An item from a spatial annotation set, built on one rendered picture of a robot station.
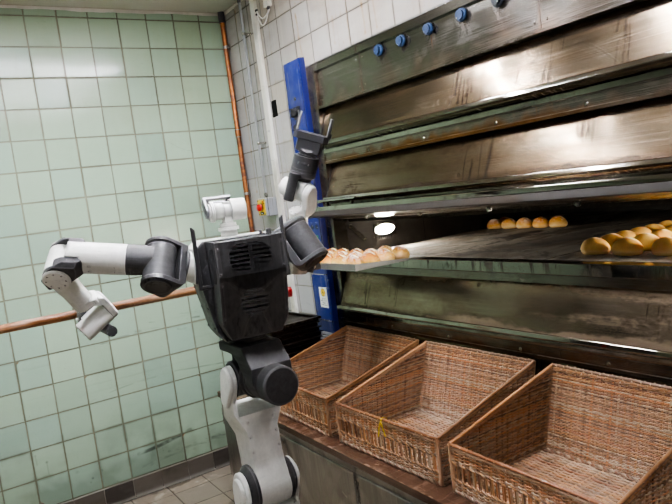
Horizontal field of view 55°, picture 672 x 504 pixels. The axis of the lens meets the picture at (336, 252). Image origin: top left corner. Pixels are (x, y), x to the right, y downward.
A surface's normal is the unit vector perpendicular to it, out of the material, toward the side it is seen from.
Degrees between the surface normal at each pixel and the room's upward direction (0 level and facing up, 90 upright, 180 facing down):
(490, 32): 90
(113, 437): 90
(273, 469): 66
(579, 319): 71
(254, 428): 80
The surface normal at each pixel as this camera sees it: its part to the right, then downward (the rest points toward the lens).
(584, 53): -0.83, -0.19
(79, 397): 0.54, 0.00
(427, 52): -0.83, 0.16
